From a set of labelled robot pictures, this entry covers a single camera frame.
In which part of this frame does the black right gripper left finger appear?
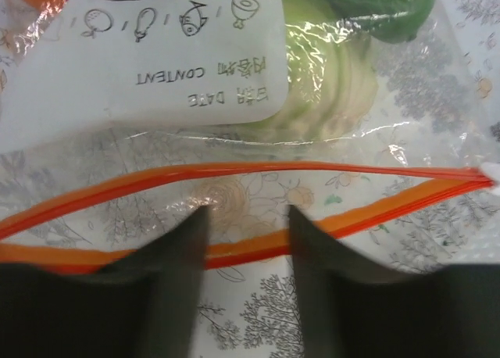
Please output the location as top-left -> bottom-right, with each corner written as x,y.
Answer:
1,207 -> 209,357

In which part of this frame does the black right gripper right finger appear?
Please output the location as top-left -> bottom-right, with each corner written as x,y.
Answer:
288,206 -> 499,357

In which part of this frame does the clear zip top bag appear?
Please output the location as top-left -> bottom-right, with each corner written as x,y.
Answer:
1,0 -> 499,273

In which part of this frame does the fake green cabbage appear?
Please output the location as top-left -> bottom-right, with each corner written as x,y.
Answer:
238,0 -> 378,143

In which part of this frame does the fake green cucumber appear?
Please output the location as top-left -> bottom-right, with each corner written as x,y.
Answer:
333,0 -> 434,44

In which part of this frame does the floral tablecloth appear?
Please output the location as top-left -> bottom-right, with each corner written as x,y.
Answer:
1,0 -> 499,357

